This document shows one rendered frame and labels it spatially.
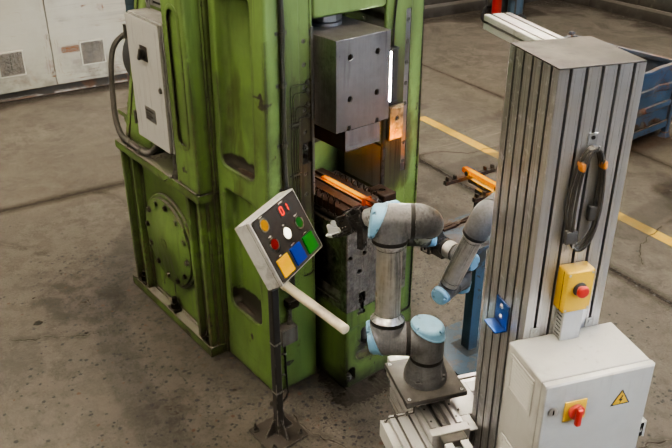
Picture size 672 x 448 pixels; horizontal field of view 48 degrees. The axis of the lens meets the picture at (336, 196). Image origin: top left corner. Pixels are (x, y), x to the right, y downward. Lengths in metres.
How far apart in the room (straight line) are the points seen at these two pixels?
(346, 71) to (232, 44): 0.53
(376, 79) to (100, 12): 5.34
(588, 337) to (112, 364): 2.66
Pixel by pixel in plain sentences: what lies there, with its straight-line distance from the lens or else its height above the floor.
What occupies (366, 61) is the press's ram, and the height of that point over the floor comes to 1.65.
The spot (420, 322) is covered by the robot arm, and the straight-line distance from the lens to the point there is 2.61.
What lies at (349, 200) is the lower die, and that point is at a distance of 3.50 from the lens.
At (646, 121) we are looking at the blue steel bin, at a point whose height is 0.22.
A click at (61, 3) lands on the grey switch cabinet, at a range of 8.20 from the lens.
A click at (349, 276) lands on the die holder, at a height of 0.67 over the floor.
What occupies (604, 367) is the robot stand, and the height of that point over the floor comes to 1.23.
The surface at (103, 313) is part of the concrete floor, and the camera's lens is 4.65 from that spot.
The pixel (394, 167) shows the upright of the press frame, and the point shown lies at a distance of 3.76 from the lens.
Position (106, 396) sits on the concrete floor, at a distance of 4.06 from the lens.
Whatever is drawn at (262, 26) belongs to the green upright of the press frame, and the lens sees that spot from 3.06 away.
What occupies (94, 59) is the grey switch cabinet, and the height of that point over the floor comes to 0.31.
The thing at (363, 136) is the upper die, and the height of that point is 1.32.
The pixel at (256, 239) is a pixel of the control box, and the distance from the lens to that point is 2.90.
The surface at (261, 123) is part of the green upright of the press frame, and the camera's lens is 3.20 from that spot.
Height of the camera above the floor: 2.58
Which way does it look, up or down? 27 degrees down
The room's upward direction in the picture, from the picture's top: straight up
